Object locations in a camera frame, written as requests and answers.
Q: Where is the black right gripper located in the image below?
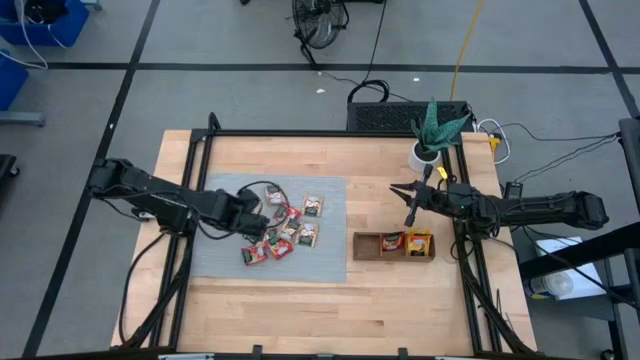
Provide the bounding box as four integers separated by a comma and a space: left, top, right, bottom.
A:
389, 163, 454, 229

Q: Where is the red strawberry tea packet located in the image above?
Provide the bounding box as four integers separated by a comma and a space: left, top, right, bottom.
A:
267, 238, 295, 261
382, 231, 406, 253
273, 203, 303, 225
240, 243, 270, 267

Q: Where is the wooden tea organizer box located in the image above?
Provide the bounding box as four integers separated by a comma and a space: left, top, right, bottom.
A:
352, 229, 437, 263

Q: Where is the white plant pot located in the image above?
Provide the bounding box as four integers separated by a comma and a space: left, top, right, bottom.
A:
407, 139, 442, 174

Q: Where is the green snake plant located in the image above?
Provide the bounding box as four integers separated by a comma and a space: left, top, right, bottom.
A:
409, 97, 472, 156

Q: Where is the black perforated computer case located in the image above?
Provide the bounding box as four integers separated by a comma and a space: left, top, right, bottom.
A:
346, 100, 475, 133

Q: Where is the grey woven placemat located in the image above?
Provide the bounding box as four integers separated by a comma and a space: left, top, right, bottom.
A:
191, 172, 349, 285

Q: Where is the clear plastic bottle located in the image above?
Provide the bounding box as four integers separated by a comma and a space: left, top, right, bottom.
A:
523, 272, 576, 300

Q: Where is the black equipment stand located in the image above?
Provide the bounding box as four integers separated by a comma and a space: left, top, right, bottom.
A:
518, 117, 640, 360

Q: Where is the white box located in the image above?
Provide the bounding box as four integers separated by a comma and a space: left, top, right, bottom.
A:
533, 236, 607, 301

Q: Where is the black floor fan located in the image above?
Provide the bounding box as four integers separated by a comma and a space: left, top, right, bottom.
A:
291, 0, 350, 70

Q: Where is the black floor object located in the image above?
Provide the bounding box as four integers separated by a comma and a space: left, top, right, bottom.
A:
0, 153, 21, 179

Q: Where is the grey cart base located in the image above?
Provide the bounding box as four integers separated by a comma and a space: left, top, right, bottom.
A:
0, 110, 47, 128

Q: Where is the large blue bin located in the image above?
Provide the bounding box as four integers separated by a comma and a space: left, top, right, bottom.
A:
0, 0, 91, 48

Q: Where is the small blue bin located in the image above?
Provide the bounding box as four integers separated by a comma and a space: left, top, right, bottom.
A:
0, 49, 30, 112

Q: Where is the black aluminium table frame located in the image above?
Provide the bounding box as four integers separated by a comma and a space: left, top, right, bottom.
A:
110, 112, 540, 360

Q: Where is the white looped cable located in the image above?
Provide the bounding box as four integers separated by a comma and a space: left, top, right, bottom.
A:
476, 118, 512, 166

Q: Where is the black floor cable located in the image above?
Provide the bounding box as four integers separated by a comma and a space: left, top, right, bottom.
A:
346, 0, 416, 105

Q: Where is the yellow hanging cable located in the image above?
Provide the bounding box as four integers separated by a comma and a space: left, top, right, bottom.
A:
448, 0, 486, 101

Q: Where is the white floor cable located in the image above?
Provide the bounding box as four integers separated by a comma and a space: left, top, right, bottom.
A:
0, 0, 69, 71

